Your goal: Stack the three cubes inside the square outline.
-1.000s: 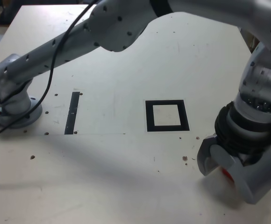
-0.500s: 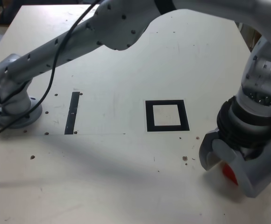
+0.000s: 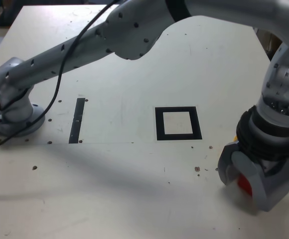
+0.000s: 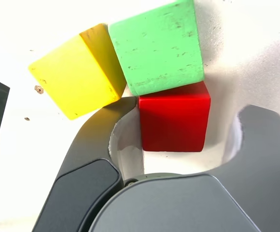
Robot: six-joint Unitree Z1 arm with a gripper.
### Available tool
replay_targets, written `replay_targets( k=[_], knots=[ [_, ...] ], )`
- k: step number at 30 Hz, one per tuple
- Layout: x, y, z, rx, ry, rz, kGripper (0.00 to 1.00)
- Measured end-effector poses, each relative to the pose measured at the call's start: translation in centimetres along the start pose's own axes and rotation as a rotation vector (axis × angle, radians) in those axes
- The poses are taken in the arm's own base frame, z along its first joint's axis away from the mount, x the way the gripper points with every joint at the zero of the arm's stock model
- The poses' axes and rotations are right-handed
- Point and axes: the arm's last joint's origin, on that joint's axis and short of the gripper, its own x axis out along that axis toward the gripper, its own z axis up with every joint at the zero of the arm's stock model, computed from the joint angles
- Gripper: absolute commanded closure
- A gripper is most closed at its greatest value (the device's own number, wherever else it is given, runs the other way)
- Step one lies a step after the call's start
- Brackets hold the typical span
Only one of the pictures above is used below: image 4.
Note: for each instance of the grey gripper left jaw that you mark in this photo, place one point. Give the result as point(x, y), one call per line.
point(82, 169)

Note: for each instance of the green cube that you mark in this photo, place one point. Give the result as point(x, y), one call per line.
point(157, 48)

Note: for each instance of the yellow cube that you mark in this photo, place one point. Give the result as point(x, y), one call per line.
point(74, 77)

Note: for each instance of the red cube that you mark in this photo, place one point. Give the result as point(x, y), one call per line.
point(173, 120)

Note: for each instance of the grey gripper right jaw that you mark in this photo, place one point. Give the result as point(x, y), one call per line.
point(202, 205)

